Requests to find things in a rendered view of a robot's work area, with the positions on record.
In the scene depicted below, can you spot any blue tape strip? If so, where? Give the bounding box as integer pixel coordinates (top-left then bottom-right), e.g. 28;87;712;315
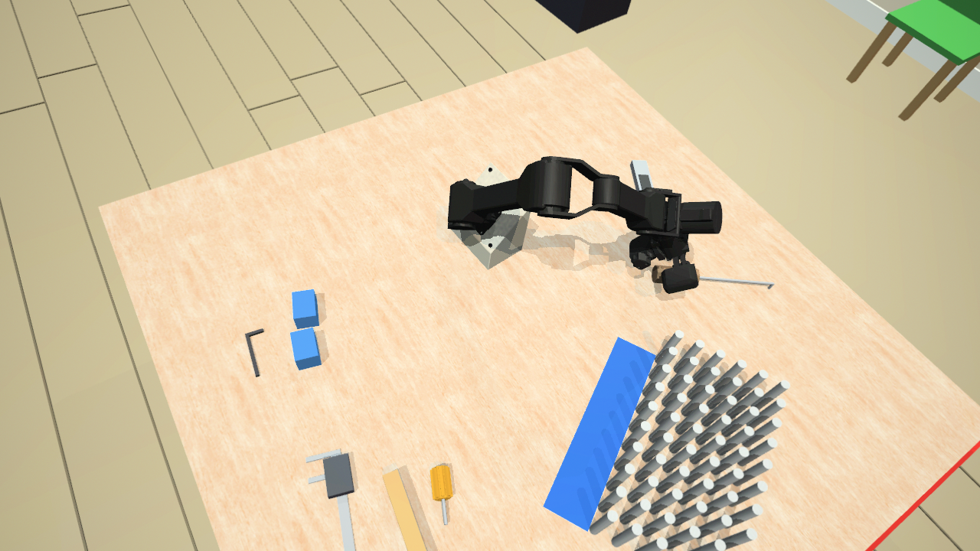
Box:
543;337;656;532

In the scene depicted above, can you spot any yellow-handled screwdriver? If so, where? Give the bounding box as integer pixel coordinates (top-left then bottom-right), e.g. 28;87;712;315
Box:
430;465;453;525

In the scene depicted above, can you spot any blue block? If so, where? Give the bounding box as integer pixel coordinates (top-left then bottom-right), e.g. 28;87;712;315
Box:
292;289;319;329
290;328;322;370

